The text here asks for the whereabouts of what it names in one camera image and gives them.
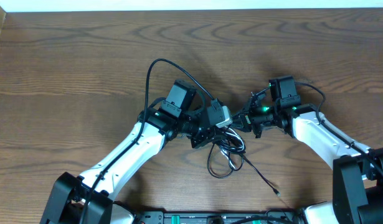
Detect black USB-C cable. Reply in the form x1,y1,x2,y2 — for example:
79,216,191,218
215,124,281,197

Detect white USB cable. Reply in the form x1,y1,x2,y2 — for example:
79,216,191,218
217,127,245,170

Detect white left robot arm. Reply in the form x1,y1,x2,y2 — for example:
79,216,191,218
40,97,232,224

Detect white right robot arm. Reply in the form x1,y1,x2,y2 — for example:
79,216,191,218
233,94,383,223

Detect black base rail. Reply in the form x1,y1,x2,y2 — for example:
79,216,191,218
133,208,307,224

